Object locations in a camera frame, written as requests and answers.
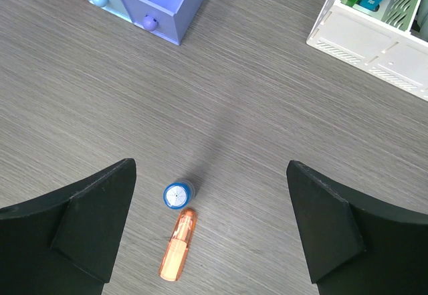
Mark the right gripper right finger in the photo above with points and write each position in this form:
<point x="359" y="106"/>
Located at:
<point x="354" y="243"/>

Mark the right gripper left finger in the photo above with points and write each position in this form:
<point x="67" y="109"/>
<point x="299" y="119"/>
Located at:
<point x="66" y="241"/>

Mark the white file organizer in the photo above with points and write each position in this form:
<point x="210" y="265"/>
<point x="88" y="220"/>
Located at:
<point x="382" y="43"/>

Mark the blue cap stamp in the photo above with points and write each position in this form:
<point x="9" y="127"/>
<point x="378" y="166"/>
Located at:
<point x="177" y="195"/>

